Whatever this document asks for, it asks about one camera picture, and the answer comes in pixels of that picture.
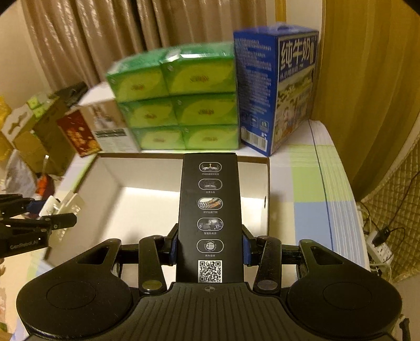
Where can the yellow quilted cover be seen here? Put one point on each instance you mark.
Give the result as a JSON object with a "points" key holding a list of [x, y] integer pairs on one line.
{"points": [[393, 203]]}

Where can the blue milk carton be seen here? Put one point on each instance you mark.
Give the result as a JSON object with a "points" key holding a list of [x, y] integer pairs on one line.
{"points": [[259, 91]]}

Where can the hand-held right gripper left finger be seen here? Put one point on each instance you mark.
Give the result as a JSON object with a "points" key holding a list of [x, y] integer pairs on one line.
{"points": [[174, 249]]}

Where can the black power plug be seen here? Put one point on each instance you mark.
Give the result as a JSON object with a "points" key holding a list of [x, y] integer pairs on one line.
{"points": [[380, 237]]}

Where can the yellow curtain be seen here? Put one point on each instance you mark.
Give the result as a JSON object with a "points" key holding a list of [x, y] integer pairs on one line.
{"points": [[367, 78]]}

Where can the clear plastic bag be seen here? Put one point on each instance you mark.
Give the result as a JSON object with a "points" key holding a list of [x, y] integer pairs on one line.
{"points": [[18, 170]]}

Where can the white plastic holder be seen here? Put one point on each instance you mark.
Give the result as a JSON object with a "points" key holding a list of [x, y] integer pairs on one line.
{"points": [[70, 201]]}

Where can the white product box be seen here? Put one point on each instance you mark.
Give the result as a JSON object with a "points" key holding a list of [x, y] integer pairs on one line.
{"points": [[105, 128]]}

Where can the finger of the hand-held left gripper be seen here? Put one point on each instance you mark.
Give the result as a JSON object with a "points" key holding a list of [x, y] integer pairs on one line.
{"points": [[59, 221], [16, 205]]}

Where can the tall black product box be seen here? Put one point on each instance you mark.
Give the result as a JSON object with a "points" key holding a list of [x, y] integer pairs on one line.
{"points": [[210, 210]]}

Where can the checked cloth desktop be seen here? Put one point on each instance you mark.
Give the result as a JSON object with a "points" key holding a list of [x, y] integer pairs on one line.
{"points": [[295, 183]]}

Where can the beige curtain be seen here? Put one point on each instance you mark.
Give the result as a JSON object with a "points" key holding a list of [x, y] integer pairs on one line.
{"points": [[98, 36]]}

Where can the red printed box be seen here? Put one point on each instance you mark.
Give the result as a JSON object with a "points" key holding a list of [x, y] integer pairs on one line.
{"points": [[78, 136]]}

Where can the white cardboard box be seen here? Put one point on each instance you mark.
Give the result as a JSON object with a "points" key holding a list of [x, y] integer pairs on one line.
{"points": [[144, 200]]}

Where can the brown cardboard box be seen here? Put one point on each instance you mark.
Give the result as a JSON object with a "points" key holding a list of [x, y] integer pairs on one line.
{"points": [[54, 137]]}

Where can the white and green carton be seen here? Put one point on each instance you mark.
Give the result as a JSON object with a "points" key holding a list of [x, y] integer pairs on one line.
{"points": [[23, 118]]}

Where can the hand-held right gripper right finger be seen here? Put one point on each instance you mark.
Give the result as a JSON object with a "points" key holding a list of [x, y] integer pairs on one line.
{"points": [[246, 251]]}

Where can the white power strip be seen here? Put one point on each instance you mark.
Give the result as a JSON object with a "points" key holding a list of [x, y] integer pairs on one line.
{"points": [[380, 249]]}

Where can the orange small object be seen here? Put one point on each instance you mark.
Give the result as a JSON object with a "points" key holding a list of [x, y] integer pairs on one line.
{"points": [[45, 185]]}

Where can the stack of green tissue packs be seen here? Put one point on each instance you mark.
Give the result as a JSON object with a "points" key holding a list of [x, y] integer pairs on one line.
{"points": [[183, 108]]}

